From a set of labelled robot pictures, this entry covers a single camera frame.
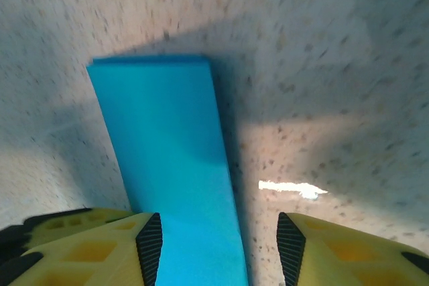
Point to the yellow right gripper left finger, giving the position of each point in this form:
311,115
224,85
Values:
83,259

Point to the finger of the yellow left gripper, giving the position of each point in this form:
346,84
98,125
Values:
67,224

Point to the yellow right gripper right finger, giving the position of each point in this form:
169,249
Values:
352,259

